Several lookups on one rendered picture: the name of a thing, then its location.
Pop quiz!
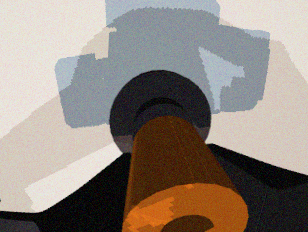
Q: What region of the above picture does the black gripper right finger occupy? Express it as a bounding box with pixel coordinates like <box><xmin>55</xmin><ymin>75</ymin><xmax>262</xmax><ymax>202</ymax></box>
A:
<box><xmin>207</xmin><ymin>143</ymin><xmax>308</xmax><ymax>232</ymax></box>

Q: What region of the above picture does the dark grey round pedestal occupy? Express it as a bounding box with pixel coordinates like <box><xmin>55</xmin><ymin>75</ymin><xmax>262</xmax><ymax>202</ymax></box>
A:
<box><xmin>109</xmin><ymin>71</ymin><xmax>211</xmax><ymax>153</ymax></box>

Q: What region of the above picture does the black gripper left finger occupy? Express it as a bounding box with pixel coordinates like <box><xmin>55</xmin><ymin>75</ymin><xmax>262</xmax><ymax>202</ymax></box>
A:
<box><xmin>0</xmin><ymin>152</ymin><xmax>131</xmax><ymax>232</ymax></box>

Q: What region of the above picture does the orange knob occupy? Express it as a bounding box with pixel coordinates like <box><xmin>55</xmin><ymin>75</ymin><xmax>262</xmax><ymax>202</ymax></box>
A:
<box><xmin>122</xmin><ymin>116</ymin><xmax>250</xmax><ymax>232</ymax></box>

